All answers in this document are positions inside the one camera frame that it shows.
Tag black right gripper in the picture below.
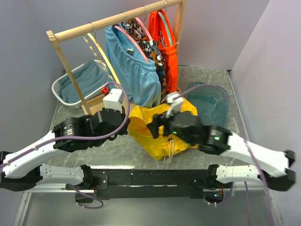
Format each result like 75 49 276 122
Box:
146 104 195 146

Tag yellow shorts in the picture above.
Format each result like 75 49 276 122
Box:
128 104 199 160

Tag yellow wooden hanger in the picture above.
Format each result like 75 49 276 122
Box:
83 22 121 84

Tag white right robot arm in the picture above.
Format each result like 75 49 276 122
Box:
147 111 296 191

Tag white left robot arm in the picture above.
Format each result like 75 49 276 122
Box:
0 108 129 192

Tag light blue shorts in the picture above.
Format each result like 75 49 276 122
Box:
105 24 161 108

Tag orange shorts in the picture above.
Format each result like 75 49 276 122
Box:
148 10 178 93

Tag floral patterned shorts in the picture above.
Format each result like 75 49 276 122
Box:
121 17 168 103

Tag pink hanger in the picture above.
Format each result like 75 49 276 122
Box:
113 17 156 63

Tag grey green hanger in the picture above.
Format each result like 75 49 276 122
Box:
157 0 173 47

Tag white laundry basket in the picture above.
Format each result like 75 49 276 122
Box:
51 59 111 109

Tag blue cloth in basket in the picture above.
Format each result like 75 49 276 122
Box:
55 60 112 104

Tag teal plastic tray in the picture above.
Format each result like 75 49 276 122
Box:
185 82 229 128

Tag wooden clothes rack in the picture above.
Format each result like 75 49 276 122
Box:
46 0 185 114

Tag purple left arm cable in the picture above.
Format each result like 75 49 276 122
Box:
0 81 131 209

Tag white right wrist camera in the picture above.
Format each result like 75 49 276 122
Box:
166 91 184 118

